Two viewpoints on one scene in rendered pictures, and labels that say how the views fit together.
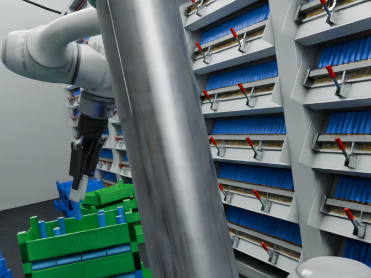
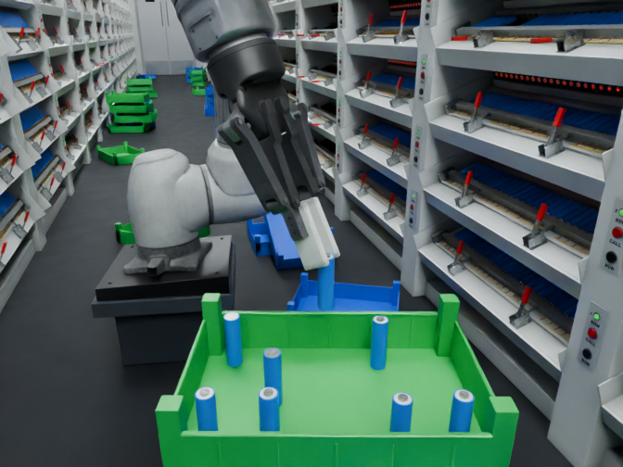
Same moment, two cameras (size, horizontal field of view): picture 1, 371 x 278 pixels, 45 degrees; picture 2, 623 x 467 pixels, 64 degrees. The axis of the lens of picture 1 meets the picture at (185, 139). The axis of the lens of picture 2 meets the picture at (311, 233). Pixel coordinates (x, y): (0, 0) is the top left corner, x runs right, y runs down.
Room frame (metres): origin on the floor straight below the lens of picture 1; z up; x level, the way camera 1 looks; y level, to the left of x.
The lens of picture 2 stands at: (1.69, 0.38, 0.77)
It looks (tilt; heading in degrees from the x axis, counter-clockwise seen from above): 22 degrees down; 189
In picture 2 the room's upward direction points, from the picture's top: straight up
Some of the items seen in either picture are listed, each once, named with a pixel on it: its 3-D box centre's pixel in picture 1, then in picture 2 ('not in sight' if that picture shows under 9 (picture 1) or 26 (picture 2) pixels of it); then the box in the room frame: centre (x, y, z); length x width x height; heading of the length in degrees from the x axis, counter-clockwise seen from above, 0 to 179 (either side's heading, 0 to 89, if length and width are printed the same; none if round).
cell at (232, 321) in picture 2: (120, 227); (233, 340); (1.22, 0.21, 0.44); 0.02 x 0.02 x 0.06
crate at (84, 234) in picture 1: (80, 228); (332, 373); (1.26, 0.33, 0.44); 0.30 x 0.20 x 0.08; 99
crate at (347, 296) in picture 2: not in sight; (345, 304); (0.43, 0.28, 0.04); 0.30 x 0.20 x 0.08; 88
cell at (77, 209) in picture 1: (76, 207); (325, 281); (1.20, 0.32, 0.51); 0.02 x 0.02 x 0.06
